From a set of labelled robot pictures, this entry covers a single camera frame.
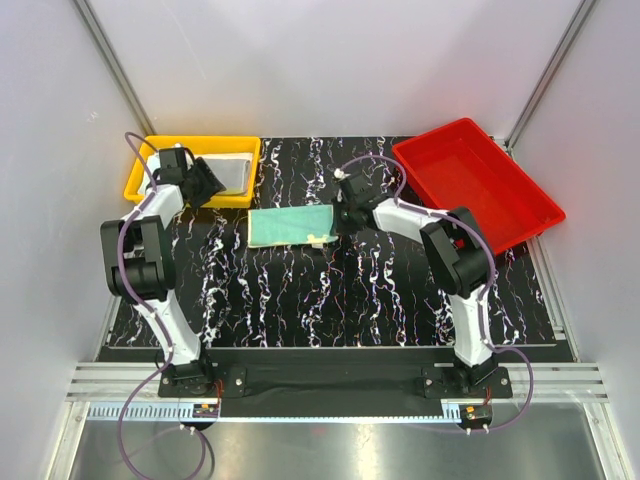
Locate light blue towel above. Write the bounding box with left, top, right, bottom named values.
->
left=137, top=152, right=253, bottom=196

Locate teal patterned towel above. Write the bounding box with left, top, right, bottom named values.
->
left=247, top=205, right=338, bottom=248

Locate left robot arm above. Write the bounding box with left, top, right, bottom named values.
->
left=100, top=144, right=225, bottom=396

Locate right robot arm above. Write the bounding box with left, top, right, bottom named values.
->
left=332, top=169, right=497, bottom=397

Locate yellow plastic bin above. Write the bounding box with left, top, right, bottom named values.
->
left=121, top=134, right=262, bottom=209

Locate red plastic bin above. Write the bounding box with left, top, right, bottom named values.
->
left=392, top=118, right=566, bottom=255

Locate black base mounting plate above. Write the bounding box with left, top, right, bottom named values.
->
left=159, top=347, right=513, bottom=400

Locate left small electronics board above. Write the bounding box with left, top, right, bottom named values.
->
left=192, top=400, right=221, bottom=419

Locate small electronics board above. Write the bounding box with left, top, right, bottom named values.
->
left=461, top=404, right=493, bottom=424
left=192, top=400, right=221, bottom=419

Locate right small electronics board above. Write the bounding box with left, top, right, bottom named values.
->
left=461, top=404, right=493, bottom=424

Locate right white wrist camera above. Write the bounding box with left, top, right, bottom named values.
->
left=333, top=169, right=347, bottom=181

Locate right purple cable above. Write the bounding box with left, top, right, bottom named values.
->
left=337, top=155, right=534, bottom=434

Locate left corner aluminium post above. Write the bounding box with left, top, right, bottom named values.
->
left=70, top=0, right=156, bottom=135

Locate corner aluminium post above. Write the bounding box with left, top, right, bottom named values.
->
left=503, top=0, right=599, bottom=156
left=70, top=0, right=156, bottom=135

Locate aluminium frame rail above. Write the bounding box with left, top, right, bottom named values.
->
left=65, top=363, right=608, bottom=424

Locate right corner aluminium post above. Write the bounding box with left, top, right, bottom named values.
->
left=503, top=0, right=599, bottom=156

